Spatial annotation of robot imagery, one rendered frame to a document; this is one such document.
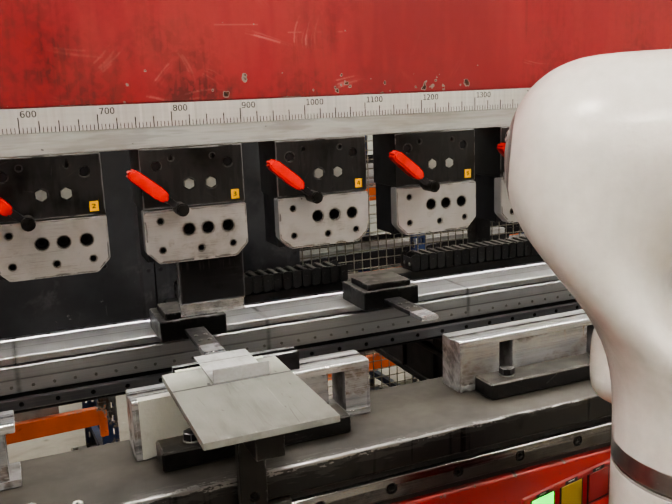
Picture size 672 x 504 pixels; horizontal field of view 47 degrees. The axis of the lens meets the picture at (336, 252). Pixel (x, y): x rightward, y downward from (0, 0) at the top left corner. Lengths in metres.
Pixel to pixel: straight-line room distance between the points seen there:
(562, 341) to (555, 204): 1.11
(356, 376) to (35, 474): 0.51
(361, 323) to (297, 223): 0.45
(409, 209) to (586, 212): 0.86
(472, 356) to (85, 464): 0.67
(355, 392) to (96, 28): 0.69
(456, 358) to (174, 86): 0.67
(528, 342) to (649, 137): 1.08
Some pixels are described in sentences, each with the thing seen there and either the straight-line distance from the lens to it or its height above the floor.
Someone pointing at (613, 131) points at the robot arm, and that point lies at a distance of 0.42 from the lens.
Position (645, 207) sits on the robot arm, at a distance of 0.42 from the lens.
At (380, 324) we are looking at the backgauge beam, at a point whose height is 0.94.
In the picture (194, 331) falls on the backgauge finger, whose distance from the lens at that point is 1.39.
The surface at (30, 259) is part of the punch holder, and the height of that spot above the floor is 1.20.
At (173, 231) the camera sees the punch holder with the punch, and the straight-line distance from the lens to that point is 1.14.
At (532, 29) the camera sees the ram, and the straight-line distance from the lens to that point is 1.39.
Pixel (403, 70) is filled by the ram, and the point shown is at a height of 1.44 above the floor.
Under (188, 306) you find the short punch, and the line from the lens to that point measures 1.21.
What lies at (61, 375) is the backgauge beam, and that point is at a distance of 1.46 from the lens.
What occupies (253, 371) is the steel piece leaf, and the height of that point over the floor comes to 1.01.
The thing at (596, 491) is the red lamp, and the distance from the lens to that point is 1.29.
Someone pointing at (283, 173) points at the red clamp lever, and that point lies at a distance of 1.13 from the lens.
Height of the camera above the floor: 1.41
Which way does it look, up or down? 12 degrees down
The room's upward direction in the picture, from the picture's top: 2 degrees counter-clockwise
